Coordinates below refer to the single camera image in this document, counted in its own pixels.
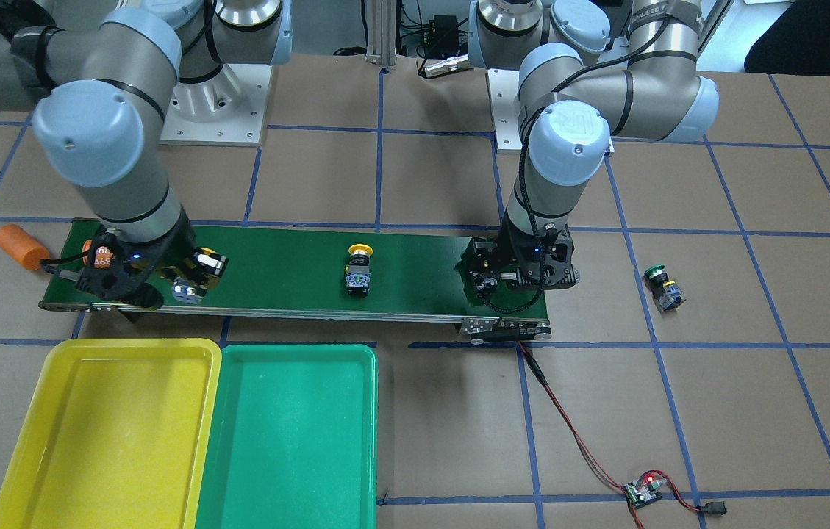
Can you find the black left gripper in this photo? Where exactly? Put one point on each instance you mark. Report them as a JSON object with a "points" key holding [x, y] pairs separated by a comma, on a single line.
{"points": [[486, 258]]}

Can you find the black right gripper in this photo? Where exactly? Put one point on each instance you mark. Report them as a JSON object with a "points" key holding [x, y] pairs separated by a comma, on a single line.
{"points": [[178, 243]]}

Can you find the yellow push button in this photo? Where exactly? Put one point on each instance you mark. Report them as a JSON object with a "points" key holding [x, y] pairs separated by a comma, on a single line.
{"points": [[187, 292], [358, 270]]}

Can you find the green push button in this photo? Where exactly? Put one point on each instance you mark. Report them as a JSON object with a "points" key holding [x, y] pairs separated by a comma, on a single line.
{"points": [[666, 293], [485, 283]]}

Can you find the plain orange cylinder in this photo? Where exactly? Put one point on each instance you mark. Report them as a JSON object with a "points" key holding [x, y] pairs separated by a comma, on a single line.
{"points": [[22, 248]]}

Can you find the orange cylinder with 4680 print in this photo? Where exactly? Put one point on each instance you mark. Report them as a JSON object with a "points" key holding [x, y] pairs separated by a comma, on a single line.
{"points": [[100, 258]]}

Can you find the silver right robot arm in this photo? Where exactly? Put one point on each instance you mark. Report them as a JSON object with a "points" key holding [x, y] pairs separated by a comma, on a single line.
{"points": [[99, 101]]}

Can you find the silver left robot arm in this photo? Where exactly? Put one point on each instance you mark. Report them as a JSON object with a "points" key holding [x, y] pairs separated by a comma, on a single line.
{"points": [[570, 106]]}

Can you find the green conveyor belt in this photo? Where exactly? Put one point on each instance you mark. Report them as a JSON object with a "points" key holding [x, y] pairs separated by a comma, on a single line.
{"points": [[301, 274]]}

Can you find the yellow plastic tray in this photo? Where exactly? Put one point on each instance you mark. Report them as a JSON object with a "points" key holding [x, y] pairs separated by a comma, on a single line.
{"points": [[115, 436]]}

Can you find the green plastic tray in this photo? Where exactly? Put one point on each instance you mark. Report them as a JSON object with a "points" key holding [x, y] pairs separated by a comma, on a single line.
{"points": [[294, 436]]}

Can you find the small motor controller board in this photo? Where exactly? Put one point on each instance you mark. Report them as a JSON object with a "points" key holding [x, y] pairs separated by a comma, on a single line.
{"points": [[645, 490]]}

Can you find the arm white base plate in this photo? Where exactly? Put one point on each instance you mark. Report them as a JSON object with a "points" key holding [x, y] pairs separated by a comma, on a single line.
{"points": [[503, 86], [227, 110]]}

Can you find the aluminium frame post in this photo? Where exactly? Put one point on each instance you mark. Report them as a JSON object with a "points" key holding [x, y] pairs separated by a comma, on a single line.
{"points": [[381, 29]]}

